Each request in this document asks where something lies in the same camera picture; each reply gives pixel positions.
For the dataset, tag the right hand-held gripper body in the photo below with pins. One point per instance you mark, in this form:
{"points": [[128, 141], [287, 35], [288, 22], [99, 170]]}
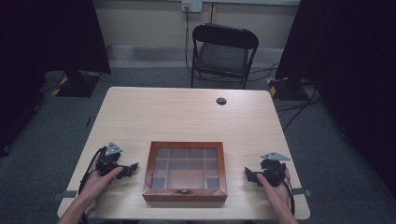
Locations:
{"points": [[274, 169]]}

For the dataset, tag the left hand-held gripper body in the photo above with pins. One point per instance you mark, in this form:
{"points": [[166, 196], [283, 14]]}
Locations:
{"points": [[107, 161]]}

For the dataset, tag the wooden box with glass lid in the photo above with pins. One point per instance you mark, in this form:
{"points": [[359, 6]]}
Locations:
{"points": [[186, 195]]}

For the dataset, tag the person's right hand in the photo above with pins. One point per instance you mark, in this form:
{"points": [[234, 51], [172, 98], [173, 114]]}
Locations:
{"points": [[275, 194]]}

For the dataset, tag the person's left hand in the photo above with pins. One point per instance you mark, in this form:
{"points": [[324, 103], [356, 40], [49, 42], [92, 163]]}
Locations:
{"points": [[98, 185]]}

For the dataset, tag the small dark strip on floor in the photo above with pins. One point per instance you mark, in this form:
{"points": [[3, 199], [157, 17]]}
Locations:
{"points": [[88, 121]]}

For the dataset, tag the black stand base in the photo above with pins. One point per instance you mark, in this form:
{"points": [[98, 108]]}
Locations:
{"points": [[288, 90], [77, 85]]}

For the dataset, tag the black folding chair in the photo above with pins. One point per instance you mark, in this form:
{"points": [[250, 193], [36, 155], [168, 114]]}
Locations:
{"points": [[222, 57]]}

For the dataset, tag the black curtain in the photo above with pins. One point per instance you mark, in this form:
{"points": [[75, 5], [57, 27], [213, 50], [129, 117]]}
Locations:
{"points": [[351, 77], [37, 62]]}

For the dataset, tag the white wall socket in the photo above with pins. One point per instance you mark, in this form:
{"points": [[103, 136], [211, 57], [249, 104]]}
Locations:
{"points": [[192, 6]]}

